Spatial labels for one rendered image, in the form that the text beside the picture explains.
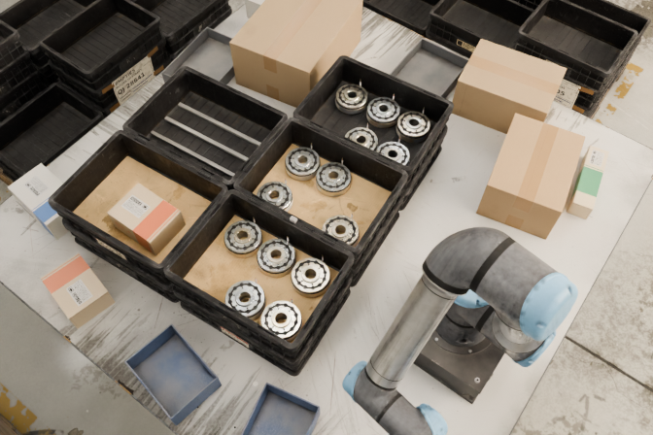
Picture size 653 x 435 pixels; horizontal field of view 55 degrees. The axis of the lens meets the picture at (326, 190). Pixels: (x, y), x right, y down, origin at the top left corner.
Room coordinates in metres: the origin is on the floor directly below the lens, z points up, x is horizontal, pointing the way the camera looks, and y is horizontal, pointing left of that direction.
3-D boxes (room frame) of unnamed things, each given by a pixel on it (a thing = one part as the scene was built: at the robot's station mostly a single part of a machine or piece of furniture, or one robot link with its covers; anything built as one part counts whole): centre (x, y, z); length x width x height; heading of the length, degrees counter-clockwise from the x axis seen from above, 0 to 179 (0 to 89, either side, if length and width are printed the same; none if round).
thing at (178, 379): (0.50, 0.40, 0.74); 0.20 x 0.15 x 0.07; 44
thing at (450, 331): (0.63, -0.35, 0.85); 0.15 x 0.15 x 0.10
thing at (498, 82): (1.45, -0.61, 0.78); 0.30 x 0.22 x 0.16; 63
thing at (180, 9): (2.26, 0.68, 0.31); 0.40 x 0.30 x 0.34; 144
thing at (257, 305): (0.66, 0.21, 0.86); 0.10 x 0.10 x 0.01
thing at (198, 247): (0.73, 0.17, 0.87); 0.40 x 0.30 x 0.11; 59
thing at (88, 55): (1.94, 0.92, 0.37); 0.40 x 0.30 x 0.45; 143
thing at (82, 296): (0.73, 0.69, 0.74); 0.16 x 0.12 x 0.07; 42
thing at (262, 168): (0.98, 0.01, 0.87); 0.40 x 0.30 x 0.11; 59
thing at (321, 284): (0.73, 0.04, 0.86); 0.10 x 0.10 x 0.01
